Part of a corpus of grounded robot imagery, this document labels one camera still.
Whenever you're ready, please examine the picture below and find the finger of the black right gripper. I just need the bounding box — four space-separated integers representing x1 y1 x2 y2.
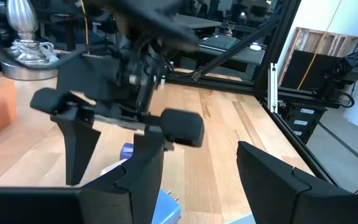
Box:
124 126 167 167
50 106 102 187

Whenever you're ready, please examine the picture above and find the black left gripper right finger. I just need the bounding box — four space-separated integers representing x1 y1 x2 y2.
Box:
236 141 356 224

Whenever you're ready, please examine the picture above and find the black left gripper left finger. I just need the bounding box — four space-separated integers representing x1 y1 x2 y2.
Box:
80 139 167 224

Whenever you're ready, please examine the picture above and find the light blue wall charger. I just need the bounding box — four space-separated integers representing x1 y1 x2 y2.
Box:
150 188 183 224

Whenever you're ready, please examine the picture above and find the grey office desk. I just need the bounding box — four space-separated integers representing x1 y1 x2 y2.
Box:
169 14 267 71

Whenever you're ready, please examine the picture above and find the black controller box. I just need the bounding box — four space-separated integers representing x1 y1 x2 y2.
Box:
284 104 328 144

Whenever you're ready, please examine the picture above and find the black laptop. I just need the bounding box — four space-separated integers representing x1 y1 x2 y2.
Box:
199 34 241 52

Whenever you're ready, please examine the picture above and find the silver lamp with white shade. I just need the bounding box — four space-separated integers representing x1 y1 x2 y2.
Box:
0 0 60 81

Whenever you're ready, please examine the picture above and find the black mounted device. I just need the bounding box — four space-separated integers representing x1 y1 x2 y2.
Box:
312 34 358 108

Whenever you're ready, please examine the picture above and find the wooden pallet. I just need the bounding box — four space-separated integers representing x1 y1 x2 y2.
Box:
278 26 358 91

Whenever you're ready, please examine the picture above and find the silver aluminium bracket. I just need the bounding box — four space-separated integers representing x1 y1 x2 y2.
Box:
267 62 279 114

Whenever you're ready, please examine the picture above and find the white lamp cord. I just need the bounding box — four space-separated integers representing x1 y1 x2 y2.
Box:
9 39 60 65

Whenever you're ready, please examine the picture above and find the yellow cable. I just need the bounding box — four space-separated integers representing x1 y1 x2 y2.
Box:
296 0 343 91
78 0 90 46

